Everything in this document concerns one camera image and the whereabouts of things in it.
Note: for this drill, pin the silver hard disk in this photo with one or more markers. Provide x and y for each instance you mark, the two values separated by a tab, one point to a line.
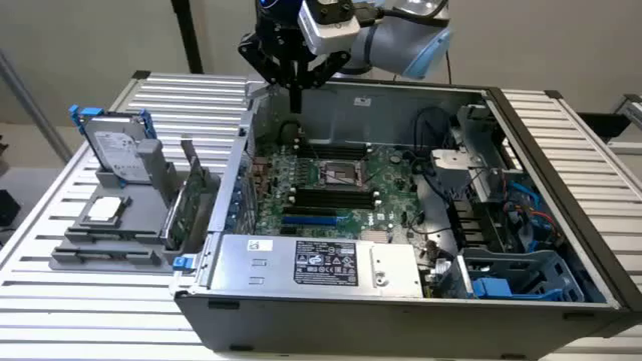
117	150

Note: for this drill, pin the blue expansion slot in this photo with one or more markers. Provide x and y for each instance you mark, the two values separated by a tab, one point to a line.
308	220

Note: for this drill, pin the silver metal drive cage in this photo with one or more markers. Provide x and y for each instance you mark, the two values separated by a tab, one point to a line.
465	165

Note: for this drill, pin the black box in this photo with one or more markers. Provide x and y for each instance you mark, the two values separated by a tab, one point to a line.
599	124

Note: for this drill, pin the silver power supply unit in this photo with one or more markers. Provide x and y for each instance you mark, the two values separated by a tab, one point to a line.
270	270

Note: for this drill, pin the blue case latch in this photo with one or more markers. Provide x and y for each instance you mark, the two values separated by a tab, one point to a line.
182	263

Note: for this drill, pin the grey blue plastic disk bay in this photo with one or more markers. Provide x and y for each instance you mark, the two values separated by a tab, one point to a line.
531	270

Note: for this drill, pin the black stand pole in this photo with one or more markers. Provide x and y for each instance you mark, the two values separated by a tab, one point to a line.
188	34

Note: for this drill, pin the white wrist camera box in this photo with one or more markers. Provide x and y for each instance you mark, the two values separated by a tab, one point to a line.
328	26

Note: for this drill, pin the grey parts rack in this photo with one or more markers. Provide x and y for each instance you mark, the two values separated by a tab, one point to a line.
140	210

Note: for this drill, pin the silver CPU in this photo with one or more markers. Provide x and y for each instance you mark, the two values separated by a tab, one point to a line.
105	208

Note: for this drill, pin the blue disk caddy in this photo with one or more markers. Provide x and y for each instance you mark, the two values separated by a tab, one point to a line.
85	113

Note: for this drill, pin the aluminium profile frame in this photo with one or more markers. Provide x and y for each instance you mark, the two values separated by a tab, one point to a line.
626	113

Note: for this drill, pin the short black expansion slot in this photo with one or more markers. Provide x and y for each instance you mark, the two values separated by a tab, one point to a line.
288	231

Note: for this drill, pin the black open PC case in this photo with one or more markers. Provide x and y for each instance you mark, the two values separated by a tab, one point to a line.
351	327

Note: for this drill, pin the green motherboard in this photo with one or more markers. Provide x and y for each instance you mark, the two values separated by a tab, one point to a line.
396	188

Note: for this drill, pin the grey slanted metal bar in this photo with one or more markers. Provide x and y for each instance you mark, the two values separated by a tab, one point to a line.
29	101

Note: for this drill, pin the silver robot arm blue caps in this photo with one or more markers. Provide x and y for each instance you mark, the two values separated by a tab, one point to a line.
391	41

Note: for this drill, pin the silver CPU socket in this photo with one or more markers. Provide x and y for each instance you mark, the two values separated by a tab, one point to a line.
340	173

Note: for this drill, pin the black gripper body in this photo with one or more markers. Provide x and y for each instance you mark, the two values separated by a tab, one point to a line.
277	22

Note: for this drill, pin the small silver chipset heatsink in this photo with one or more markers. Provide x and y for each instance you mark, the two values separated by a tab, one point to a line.
375	237

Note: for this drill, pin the green graphics card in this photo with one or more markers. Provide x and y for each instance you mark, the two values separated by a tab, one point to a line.
188	210

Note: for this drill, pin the black RAM slot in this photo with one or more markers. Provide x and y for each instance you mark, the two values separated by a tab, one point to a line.
331	147
333	190
333	200
333	195
333	205
331	150

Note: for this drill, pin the long black expansion slot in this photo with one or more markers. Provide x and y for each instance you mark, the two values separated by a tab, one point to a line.
308	211

